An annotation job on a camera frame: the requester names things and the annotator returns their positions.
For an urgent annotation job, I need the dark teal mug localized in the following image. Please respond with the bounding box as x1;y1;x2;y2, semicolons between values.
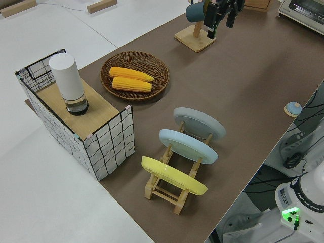
185;0;212;23

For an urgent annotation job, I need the wooden shelf board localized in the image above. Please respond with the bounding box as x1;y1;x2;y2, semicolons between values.
36;77;120;140

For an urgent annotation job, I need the coiled black cable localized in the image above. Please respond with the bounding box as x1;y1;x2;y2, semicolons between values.
282;151;307;170

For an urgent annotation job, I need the wooden plate rack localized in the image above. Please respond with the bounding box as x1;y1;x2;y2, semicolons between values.
144;120;214;215

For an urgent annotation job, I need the grid pattern wire box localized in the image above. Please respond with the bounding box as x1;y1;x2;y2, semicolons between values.
14;48;135;182

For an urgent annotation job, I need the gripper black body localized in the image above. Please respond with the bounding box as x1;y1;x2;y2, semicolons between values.
218;0;245;16

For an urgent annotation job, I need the cream toaster oven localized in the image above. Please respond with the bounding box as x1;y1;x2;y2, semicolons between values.
276;0;324;35

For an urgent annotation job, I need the light blue round plate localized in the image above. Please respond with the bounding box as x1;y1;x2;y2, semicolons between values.
158;129;219;165

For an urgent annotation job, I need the yellow corn cob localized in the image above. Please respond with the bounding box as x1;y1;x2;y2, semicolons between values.
109;66;155;83
111;77;152;93

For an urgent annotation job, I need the yellow round plate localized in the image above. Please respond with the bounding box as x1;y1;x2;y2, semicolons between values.
141;156;209;197

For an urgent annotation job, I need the wooden mug tree stand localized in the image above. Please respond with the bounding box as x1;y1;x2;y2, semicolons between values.
174;0;217;53

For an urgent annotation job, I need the short wooden block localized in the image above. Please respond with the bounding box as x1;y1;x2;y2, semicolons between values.
87;0;118;14

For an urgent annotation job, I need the blue call bell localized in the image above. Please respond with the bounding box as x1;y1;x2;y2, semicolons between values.
283;101;302;117

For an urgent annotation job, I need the brown wicker basket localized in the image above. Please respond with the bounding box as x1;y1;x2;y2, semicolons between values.
100;51;170;102

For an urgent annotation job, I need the long wooden block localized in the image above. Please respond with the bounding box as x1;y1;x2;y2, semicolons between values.
0;0;37;18

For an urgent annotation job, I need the white cylinder bottle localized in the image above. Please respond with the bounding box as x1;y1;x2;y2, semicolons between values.
48;52;90;116

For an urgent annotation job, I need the gray round plate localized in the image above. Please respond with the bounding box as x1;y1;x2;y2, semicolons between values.
173;107;226;146

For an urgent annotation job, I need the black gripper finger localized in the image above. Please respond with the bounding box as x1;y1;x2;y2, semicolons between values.
226;7;238;28
204;2;219;39

